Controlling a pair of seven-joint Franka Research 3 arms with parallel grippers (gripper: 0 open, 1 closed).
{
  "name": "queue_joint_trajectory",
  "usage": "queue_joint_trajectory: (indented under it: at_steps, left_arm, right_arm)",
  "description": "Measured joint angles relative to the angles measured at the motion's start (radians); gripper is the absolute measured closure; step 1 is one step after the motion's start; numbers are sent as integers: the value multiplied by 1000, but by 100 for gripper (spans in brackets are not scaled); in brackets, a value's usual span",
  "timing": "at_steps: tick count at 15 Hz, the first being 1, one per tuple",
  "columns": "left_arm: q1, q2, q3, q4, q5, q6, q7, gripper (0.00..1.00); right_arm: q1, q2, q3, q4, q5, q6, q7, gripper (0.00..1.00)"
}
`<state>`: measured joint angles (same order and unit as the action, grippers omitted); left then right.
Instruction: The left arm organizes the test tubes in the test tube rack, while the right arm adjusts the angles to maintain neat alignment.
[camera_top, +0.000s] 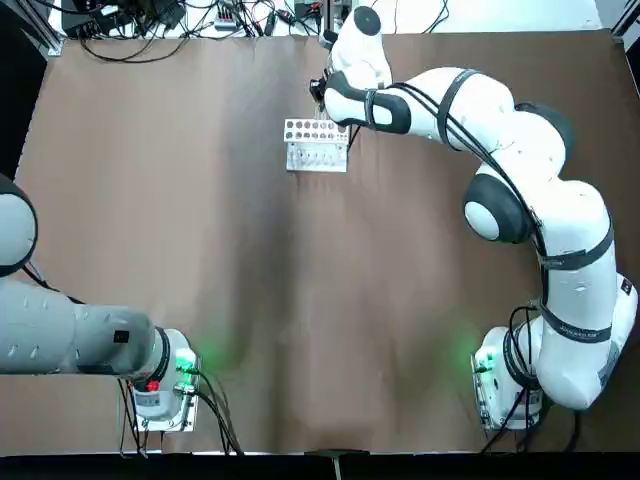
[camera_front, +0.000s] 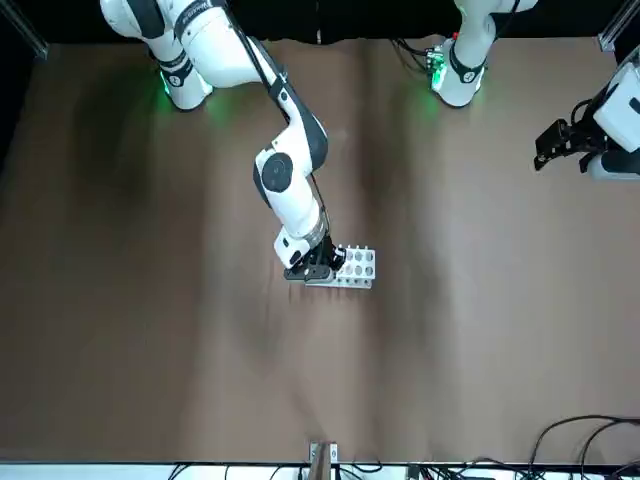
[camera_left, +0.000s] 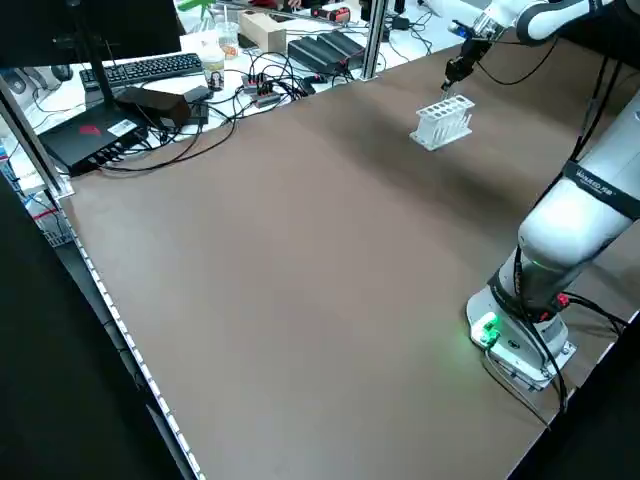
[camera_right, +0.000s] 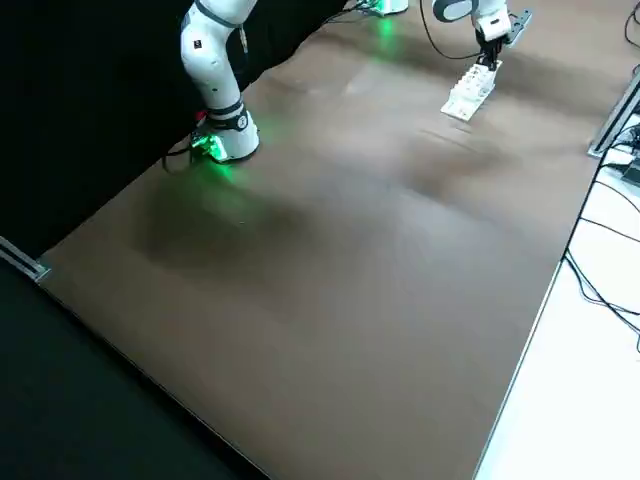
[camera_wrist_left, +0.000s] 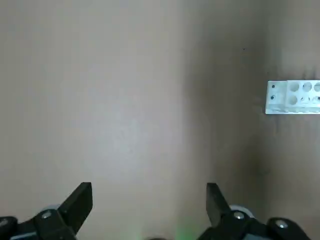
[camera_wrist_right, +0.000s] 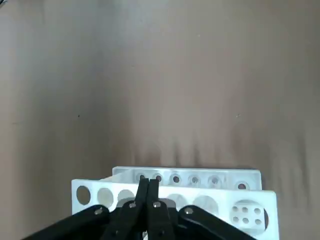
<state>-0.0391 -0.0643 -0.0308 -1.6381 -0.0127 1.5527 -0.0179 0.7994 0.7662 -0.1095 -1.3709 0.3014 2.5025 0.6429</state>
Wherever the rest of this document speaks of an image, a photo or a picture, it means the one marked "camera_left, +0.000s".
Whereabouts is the clear plastic cup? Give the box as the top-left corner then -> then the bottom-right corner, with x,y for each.
215,20 -> 242,60

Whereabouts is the white test tube rack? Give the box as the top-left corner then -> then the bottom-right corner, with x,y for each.
409,97 -> 475,151

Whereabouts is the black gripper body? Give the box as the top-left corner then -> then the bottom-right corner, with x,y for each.
457,35 -> 495,71

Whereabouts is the small black power adapter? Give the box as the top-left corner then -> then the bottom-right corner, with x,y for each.
183,85 -> 214,126

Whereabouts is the black usb hub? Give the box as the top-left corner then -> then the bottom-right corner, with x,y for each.
252,87 -> 282,109
241,71 -> 274,94

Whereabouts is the black box with red logo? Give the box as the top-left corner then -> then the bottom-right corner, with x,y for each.
38,105 -> 151,177

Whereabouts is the red and black tool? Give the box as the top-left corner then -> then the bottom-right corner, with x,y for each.
309,4 -> 351,22

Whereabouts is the black computer monitor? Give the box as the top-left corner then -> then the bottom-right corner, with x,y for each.
0,0 -> 184,109

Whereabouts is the black power supply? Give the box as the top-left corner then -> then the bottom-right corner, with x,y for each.
287,34 -> 346,74
317,29 -> 367,69

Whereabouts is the dark brown power brick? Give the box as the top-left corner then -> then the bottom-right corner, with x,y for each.
115,85 -> 192,130

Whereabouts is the cardboard box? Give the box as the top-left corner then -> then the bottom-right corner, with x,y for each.
238,9 -> 288,54

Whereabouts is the black keyboard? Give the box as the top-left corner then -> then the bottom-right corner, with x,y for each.
78,52 -> 205,92

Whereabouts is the black arm base cable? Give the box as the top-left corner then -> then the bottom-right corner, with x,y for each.
562,294 -> 629,336
509,239 -> 571,416

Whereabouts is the aluminium frame post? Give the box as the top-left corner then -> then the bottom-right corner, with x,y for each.
0,74 -> 75,199
360,0 -> 392,81

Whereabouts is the black plug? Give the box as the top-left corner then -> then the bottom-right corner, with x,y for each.
299,74 -> 329,96

